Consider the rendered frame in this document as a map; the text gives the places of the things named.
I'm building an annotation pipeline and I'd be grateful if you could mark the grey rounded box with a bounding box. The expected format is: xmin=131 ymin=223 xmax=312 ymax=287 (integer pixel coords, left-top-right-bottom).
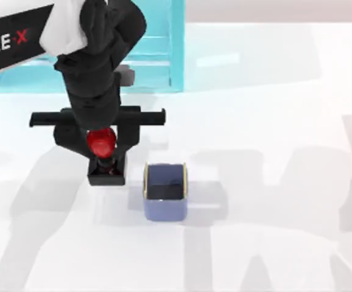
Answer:
xmin=114 ymin=64 xmax=136 ymax=86

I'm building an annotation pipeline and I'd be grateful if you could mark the light blue rack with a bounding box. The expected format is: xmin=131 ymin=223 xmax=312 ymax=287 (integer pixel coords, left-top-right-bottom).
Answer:
xmin=0 ymin=0 xmax=185 ymax=94

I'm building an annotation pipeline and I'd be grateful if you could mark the blue basket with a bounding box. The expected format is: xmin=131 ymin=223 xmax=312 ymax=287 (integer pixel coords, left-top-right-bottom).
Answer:
xmin=142 ymin=161 xmax=191 ymax=223

